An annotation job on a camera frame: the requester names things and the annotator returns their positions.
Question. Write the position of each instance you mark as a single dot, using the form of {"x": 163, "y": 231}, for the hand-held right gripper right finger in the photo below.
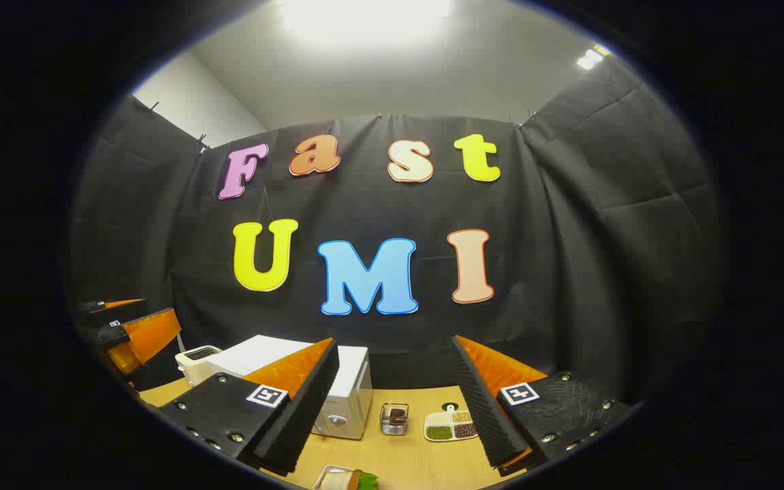
{"x": 484, "y": 408}

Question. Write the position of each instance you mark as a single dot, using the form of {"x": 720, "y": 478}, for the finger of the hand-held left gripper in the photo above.
{"x": 150, "y": 333}
{"x": 123, "y": 303}

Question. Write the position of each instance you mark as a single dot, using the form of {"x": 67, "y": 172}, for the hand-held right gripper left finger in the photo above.
{"x": 297, "y": 422}

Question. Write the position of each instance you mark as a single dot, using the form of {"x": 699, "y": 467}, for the white microwave oven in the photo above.
{"x": 354, "y": 381}

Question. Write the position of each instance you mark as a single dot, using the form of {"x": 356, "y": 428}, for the sandwich with lettuce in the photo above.
{"x": 341, "y": 482}

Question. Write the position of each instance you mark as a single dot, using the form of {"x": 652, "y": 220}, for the white divided dish with beans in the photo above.
{"x": 441, "y": 431}

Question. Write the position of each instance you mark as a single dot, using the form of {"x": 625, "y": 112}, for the white toaster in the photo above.
{"x": 194, "y": 364}

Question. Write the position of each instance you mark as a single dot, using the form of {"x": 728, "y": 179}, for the white rectangular tray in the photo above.
{"x": 329, "y": 469}

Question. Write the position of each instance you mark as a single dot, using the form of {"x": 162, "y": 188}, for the small clear glass jar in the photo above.
{"x": 384, "y": 425}

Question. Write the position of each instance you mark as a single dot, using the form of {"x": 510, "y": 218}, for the small ceiling light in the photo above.
{"x": 589, "y": 59}

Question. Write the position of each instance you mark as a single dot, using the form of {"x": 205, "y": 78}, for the large ceiling light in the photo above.
{"x": 365, "y": 17}

